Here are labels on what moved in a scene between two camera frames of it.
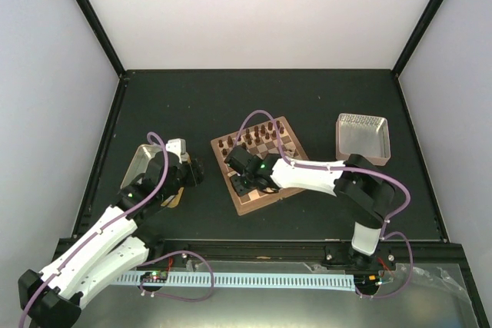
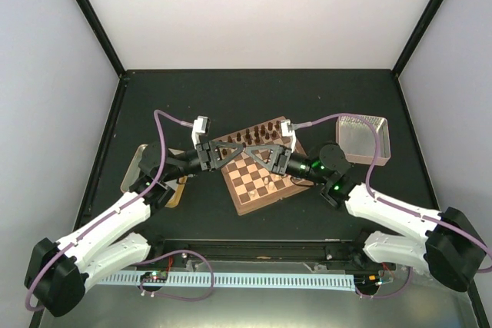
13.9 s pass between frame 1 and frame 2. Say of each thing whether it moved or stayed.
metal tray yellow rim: stayed
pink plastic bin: stayed
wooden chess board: stayed
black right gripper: moved
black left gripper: moved
